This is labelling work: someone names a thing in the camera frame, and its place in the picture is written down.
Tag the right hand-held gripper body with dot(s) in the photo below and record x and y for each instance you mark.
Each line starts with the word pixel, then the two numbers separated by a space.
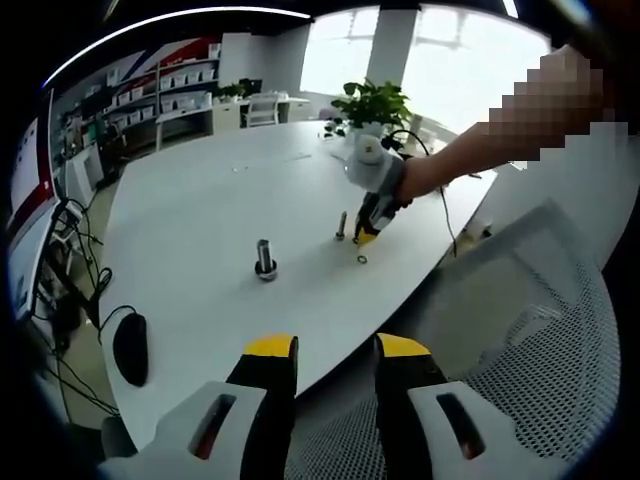
pixel 375 167

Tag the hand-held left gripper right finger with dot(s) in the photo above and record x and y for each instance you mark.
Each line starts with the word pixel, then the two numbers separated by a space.
pixel 407 400

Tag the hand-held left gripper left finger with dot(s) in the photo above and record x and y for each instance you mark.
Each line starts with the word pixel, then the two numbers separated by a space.
pixel 265 400

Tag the thin steel threaded stud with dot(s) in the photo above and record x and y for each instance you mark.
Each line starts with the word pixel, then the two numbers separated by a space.
pixel 343 222

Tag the thick steel threaded stud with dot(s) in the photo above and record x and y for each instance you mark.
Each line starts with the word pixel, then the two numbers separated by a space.
pixel 264 250

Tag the large black washer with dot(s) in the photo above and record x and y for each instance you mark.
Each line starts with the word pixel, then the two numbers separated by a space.
pixel 260 273

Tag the person's right hand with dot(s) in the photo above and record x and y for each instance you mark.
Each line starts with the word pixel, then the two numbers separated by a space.
pixel 422 177

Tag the green potted plant white pot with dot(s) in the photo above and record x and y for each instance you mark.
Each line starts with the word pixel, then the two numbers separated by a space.
pixel 375 102

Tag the white slatted chair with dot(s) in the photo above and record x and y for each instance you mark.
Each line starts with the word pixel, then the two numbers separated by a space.
pixel 262 111

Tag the black computer mouse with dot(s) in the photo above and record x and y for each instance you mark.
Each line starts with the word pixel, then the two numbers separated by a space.
pixel 131 350

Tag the black bag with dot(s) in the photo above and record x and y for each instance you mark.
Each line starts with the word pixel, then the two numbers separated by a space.
pixel 251 88

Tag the white drawer cabinet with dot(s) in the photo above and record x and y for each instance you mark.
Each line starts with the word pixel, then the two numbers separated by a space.
pixel 226 117

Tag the grey mesh office chair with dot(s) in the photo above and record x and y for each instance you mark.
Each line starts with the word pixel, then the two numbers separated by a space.
pixel 525 280

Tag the small green potted plant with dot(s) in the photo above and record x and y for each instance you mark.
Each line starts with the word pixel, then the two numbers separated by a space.
pixel 231 91

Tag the white side table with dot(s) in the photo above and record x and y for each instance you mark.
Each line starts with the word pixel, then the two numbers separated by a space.
pixel 182 117

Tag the curved ceiling light strip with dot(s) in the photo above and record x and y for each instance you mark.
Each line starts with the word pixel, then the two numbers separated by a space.
pixel 165 22
pixel 511 7

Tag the rows of white storage bins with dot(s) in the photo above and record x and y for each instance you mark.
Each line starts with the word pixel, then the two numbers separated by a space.
pixel 185 77

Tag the white storage shelf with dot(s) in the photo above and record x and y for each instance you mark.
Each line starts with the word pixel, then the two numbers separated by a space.
pixel 170 90

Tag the white standing desk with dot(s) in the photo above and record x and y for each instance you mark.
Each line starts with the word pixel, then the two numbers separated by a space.
pixel 25 270

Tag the large curved monitor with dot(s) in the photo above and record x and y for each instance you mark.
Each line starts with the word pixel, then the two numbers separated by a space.
pixel 30 160

